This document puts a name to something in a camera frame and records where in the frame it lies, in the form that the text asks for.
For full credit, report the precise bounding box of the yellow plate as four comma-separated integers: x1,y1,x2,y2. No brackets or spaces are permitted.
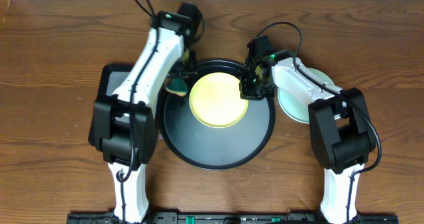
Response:
189,72,248,129

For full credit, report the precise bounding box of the mint green plate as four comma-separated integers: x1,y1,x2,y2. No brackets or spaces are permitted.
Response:
277,88,309,124
308,68,335,85

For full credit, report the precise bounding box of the green yellow sponge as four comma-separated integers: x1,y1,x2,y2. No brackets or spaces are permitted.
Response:
165,78,188,97

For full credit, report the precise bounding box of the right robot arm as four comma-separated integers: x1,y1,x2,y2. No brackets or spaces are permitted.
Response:
240,48,381,223

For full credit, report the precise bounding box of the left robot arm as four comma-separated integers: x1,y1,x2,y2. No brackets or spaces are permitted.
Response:
89,4,204,223

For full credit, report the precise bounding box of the round black tray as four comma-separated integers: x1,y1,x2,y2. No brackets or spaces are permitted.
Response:
156,58,276,170

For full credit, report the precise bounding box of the black rectangular sponge tray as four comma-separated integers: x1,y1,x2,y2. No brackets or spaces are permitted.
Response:
97,63,134,95

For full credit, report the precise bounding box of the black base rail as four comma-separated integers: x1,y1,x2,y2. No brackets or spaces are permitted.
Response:
67,211,399,224

